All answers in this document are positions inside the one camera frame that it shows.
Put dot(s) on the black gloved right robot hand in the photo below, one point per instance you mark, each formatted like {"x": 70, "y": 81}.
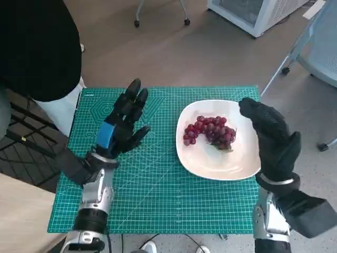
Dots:
{"x": 276, "y": 142}

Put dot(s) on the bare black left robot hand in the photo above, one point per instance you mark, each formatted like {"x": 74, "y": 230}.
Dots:
{"x": 123, "y": 124}

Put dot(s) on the red toy grape bunch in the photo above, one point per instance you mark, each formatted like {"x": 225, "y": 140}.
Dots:
{"x": 210, "y": 129}

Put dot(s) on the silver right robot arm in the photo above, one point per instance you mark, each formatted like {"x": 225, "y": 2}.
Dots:
{"x": 271, "y": 224}

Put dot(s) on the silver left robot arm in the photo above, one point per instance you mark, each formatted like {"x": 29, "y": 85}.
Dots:
{"x": 94, "y": 195}

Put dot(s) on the white plate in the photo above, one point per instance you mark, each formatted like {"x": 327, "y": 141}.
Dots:
{"x": 210, "y": 163}

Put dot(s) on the person's leg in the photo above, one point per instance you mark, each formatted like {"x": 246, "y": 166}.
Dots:
{"x": 63, "y": 113}

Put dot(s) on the green cutting mat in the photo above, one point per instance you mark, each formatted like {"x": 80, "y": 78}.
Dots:
{"x": 163, "y": 200}

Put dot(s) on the person's foot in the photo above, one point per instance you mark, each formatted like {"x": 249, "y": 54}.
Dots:
{"x": 82, "y": 48}

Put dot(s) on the light blue mesh chair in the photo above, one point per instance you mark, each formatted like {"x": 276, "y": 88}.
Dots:
{"x": 323, "y": 52}

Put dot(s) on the person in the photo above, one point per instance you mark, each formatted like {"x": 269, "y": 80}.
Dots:
{"x": 31, "y": 47}

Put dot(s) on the rolling chair base with casters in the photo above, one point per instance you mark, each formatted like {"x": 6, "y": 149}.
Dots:
{"x": 187, "y": 21}

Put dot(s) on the white shoe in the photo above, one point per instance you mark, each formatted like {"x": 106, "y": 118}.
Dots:
{"x": 202, "y": 249}
{"x": 148, "y": 247}

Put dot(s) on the white glass-door cabinet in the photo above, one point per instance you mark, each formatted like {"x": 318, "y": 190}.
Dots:
{"x": 266, "y": 15}

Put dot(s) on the white paper sheet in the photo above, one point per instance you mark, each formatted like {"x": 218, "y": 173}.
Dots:
{"x": 312, "y": 10}

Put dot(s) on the beige wooden board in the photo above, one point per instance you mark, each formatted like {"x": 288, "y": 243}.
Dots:
{"x": 21, "y": 216}

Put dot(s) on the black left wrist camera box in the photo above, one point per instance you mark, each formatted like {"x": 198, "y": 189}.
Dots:
{"x": 71, "y": 166}

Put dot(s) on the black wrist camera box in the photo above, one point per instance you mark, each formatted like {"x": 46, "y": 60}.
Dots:
{"x": 308, "y": 213}
{"x": 71, "y": 166}

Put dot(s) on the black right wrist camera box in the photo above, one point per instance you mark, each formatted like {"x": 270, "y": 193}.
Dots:
{"x": 308, "y": 213}

